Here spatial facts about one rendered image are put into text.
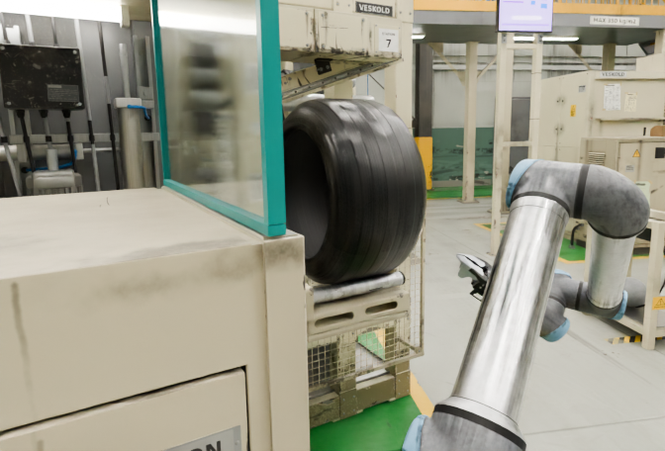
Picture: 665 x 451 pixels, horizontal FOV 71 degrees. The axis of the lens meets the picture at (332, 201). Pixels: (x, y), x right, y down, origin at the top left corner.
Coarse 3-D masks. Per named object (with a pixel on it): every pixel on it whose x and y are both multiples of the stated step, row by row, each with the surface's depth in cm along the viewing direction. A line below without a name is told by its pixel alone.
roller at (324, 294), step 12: (372, 276) 144; (384, 276) 144; (396, 276) 146; (324, 288) 134; (336, 288) 136; (348, 288) 137; (360, 288) 139; (372, 288) 141; (384, 288) 144; (324, 300) 133
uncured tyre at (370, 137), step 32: (288, 128) 144; (320, 128) 128; (352, 128) 125; (384, 128) 130; (288, 160) 168; (320, 160) 174; (352, 160) 121; (384, 160) 125; (416, 160) 130; (288, 192) 171; (320, 192) 177; (352, 192) 121; (384, 192) 123; (416, 192) 129; (288, 224) 168; (320, 224) 174; (352, 224) 122; (384, 224) 125; (416, 224) 131; (320, 256) 134; (352, 256) 127; (384, 256) 132
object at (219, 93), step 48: (192, 0) 63; (240, 0) 47; (192, 48) 65; (240, 48) 48; (192, 96) 67; (240, 96) 49; (192, 144) 70; (240, 144) 51; (192, 192) 70; (240, 192) 52
